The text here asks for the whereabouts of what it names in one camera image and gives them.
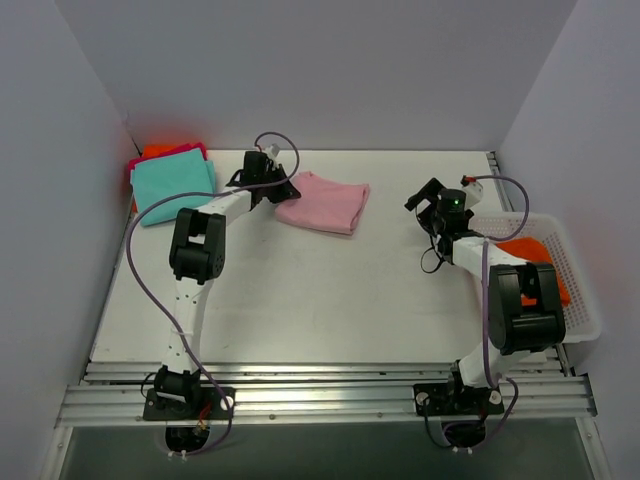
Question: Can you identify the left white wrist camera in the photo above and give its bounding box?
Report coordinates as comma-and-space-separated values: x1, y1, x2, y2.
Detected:
254, 143, 280, 161

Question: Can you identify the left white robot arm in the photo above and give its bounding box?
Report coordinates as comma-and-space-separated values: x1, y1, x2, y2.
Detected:
153, 144, 301, 419

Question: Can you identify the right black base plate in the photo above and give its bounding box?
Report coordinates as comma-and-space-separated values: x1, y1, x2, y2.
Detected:
412, 382, 505, 418

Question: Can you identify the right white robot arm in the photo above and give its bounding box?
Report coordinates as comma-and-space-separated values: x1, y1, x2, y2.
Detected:
405, 176, 566, 413

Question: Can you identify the orange t shirt in basket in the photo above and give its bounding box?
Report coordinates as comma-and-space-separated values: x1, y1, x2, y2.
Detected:
497, 237, 571, 307

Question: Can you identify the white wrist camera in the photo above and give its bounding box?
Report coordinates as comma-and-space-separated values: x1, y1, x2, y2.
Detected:
254, 143, 280, 161
461, 176, 484, 210

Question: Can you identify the aluminium mounting rail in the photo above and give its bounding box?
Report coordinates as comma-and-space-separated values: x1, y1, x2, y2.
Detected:
56, 356, 597, 427

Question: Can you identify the pink t shirt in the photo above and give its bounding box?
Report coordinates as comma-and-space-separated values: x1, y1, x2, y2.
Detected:
275, 171, 370, 236

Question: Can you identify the folded magenta t shirt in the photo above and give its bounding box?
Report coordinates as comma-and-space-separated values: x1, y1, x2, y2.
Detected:
144, 142, 207, 162

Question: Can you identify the folded teal t shirt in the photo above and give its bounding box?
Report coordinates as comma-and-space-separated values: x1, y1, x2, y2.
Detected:
130, 150, 215, 227

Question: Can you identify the black cable on right wrist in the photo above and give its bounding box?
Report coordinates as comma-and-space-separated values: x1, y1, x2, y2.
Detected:
419, 229, 451, 275

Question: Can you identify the white plastic basket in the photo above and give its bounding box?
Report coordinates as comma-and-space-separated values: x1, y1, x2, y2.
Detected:
470, 212, 602, 344

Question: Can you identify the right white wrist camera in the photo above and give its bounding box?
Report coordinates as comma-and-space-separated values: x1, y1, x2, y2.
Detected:
461, 176, 484, 210

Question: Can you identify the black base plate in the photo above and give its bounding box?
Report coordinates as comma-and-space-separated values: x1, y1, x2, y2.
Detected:
142, 387, 236, 422
412, 382, 505, 418

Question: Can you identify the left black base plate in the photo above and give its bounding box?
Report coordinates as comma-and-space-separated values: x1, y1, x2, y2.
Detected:
142, 387, 236, 422

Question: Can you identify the folded orange t shirt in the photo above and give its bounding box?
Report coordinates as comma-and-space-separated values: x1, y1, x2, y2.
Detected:
130, 143, 182, 215

